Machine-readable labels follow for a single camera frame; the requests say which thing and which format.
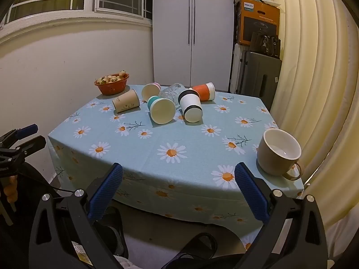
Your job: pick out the teal banded white cup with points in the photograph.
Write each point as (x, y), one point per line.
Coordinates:
(162, 110)

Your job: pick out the brown paper cup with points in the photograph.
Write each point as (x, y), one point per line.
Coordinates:
(126, 102)

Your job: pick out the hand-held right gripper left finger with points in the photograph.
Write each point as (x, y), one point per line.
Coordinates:
(108, 190)

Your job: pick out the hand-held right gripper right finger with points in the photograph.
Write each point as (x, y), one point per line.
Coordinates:
(251, 193)

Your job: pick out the pile of small round fruits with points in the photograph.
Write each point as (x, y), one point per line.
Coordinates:
(110, 79)

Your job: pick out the white wardrobe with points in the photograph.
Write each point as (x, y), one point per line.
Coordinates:
(174, 33)

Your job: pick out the beige ceramic mug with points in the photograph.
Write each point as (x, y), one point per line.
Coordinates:
(269, 157)

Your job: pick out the grey suitcase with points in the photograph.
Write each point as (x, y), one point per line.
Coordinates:
(258, 78)

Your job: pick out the red plastic basket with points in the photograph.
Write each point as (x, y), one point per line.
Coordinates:
(112, 89)

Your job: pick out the orange cardboard box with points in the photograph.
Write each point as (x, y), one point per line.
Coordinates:
(258, 19)

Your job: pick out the light blue daisy tablecloth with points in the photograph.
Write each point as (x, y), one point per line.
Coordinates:
(168, 134)

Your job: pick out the orange banded white cup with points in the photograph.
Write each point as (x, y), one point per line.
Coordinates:
(203, 92)

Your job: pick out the black handbag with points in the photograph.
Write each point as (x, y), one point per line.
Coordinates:
(266, 44)

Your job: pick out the white folded board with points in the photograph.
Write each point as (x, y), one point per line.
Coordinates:
(235, 67)

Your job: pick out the cream curtain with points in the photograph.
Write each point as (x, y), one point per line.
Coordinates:
(317, 89)

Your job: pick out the white framed window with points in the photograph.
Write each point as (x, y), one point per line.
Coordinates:
(70, 2)

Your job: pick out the black slipper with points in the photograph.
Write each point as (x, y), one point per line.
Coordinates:
(112, 229)
(200, 245)

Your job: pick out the pink banded white cup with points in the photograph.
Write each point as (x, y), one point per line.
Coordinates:
(150, 92)

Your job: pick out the person's left hand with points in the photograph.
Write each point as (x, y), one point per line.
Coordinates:
(11, 190)

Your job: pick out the black banded white cup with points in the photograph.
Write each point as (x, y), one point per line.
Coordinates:
(190, 103)

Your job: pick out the clear glass cup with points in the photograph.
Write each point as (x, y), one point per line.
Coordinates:
(171, 94)

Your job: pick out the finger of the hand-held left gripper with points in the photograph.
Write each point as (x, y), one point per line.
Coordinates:
(26, 130)
(34, 144)

